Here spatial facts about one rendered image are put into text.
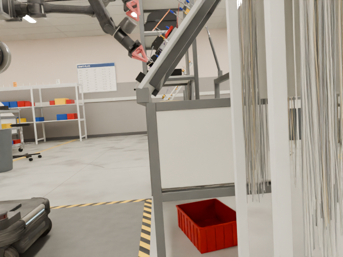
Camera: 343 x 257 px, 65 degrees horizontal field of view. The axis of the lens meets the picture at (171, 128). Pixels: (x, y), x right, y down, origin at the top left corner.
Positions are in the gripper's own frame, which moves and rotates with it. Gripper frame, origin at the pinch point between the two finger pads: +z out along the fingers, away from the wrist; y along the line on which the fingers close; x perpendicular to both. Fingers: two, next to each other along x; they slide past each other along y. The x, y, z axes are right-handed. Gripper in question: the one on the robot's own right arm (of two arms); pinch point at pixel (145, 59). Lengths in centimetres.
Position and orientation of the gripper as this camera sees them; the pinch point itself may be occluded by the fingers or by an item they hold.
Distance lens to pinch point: 144.2
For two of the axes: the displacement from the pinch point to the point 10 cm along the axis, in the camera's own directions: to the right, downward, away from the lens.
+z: 7.3, 6.8, 0.4
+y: -1.9, 1.5, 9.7
